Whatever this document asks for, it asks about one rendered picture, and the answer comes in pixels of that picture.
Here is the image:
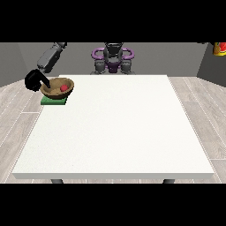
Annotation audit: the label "brown wooden bowl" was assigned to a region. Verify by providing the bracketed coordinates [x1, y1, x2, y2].
[40, 77, 75, 101]

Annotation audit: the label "green square pad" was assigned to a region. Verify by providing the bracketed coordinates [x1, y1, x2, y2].
[40, 95, 68, 106]

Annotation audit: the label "grey robot trunk purple rings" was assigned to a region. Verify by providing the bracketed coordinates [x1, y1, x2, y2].
[90, 42, 137, 76]

